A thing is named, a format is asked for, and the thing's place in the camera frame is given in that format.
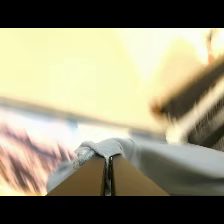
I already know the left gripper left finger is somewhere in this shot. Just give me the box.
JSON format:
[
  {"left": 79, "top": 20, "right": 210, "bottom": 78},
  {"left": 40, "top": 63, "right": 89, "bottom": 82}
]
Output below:
[{"left": 46, "top": 153, "right": 109, "bottom": 197}]

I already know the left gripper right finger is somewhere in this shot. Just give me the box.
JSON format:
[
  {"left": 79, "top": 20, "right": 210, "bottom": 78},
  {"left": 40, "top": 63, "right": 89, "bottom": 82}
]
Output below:
[{"left": 110, "top": 153, "right": 170, "bottom": 197}]

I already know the grey garment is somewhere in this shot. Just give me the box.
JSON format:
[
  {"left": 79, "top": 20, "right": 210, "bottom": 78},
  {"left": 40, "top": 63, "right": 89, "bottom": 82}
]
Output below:
[{"left": 45, "top": 137, "right": 224, "bottom": 197}]

